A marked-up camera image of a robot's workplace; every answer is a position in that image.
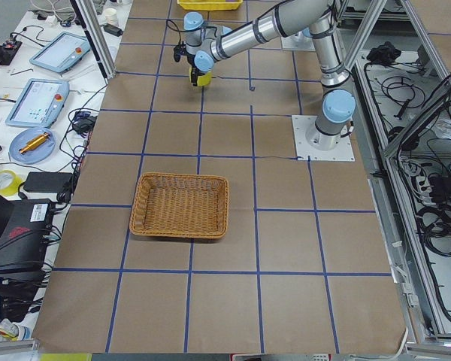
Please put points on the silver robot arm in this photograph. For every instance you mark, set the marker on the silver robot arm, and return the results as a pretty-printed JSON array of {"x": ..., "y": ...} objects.
[
  {"x": 206, "y": 44},
  {"x": 304, "y": 34}
]

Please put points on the black computer box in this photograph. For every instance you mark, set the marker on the black computer box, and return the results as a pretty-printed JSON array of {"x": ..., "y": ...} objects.
[{"x": 24, "y": 226}]

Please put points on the white paper cup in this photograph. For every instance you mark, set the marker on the white paper cup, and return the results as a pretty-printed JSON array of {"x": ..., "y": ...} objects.
[{"x": 110, "y": 15}]

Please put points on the brass cylinder part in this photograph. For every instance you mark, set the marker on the brass cylinder part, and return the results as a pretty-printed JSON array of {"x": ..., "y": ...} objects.
[{"x": 35, "y": 142}]

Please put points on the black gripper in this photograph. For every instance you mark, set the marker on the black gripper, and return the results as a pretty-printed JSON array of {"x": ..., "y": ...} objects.
[{"x": 193, "y": 71}]

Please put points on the yellow tape roll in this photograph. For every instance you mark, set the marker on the yellow tape roll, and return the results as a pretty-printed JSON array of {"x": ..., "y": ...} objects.
[
  {"x": 204, "y": 79},
  {"x": 9, "y": 183}
]

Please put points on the teach pendant tablet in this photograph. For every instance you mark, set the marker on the teach pendant tablet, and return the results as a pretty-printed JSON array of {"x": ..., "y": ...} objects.
[
  {"x": 62, "y": 53},
  {"x": 40, "y": 103}
]

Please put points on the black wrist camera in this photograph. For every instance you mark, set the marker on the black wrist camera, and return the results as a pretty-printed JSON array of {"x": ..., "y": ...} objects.
[{"x": 179, "y": 51}]

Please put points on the brown wicker basket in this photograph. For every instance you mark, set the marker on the brown wicker basket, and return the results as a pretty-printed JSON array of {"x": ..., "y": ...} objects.
[{"x": 180, "y": 206}]

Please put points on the yellow plastic basket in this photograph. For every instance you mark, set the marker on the yellow plastic basket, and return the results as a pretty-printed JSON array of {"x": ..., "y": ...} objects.
[{"x": 206, "y": 5}]

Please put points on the yellow tape roll on desk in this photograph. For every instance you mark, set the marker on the yellow tape roll on desk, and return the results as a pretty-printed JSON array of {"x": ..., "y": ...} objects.
[{"x": 9, "y": 183}]

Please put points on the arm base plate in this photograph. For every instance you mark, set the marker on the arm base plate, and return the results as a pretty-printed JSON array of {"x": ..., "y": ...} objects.
[
  {"x": 312, "y": 145},
  {"x": 298, "y": 43}
]

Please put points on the black power adapter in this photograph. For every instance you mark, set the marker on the black power adapter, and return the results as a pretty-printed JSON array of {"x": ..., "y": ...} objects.
[{"x": 47, "y": 182}]

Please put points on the blue plate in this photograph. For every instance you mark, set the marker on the blue plate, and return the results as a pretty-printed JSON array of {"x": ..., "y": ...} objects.
[{"x": 34, "y": 156}]

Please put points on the aluminium frame post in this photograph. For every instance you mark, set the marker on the aluminium frame post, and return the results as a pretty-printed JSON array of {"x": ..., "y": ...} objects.
[{"x": 86, "y": 13}]

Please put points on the lower teach pendant tablet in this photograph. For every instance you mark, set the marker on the lower teach pendant tablet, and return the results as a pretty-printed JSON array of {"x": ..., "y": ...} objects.
[{"x": 40, "y": 103}]

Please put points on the upper teach pendant tablet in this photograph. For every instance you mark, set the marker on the upper teach pendant tablet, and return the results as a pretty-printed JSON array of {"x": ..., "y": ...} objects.
[{"x": 62, "y": 53}]

